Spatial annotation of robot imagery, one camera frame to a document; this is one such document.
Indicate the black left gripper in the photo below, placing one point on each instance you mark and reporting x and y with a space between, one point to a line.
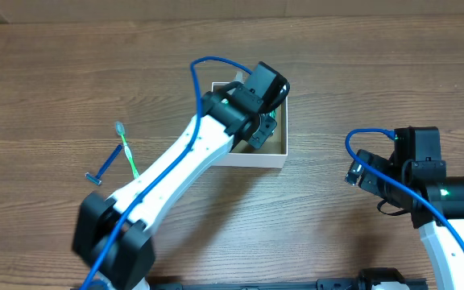
264 128

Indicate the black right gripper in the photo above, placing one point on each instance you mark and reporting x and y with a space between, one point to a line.
369 183

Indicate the green soap packet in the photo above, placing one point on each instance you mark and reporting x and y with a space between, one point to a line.
273 116

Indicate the green toothbrush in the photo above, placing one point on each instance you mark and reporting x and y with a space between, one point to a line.
120 130

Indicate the clear plastic bottle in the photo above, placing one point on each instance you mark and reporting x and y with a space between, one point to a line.
239 76

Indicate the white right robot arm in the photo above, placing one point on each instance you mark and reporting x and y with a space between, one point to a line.
414 180

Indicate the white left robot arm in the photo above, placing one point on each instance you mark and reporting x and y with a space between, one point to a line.
113 235

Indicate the white cardboard box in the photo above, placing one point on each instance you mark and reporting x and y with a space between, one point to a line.
272 154

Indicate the blue disposable razor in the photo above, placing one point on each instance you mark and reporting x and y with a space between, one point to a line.
96 179

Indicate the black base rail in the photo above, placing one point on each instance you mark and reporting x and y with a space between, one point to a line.
367 279

